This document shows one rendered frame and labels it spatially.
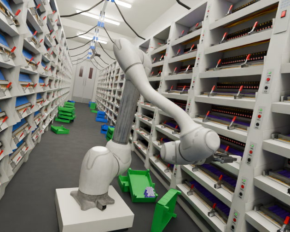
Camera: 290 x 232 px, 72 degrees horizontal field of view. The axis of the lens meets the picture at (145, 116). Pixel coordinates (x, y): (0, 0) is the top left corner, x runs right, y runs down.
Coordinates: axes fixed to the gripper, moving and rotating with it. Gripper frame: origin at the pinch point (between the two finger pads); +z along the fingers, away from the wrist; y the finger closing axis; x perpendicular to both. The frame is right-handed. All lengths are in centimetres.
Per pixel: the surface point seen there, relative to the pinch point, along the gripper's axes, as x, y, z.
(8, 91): 11, -63, -121
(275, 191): -8.7, 16.9, 10.4
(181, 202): -58, -58, 13
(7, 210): -61, -54, -111
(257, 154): 4.1, 3.7, 9.9
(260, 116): 23.9, 0.8, 9.2
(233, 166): -7.3, -9.5, 10.0
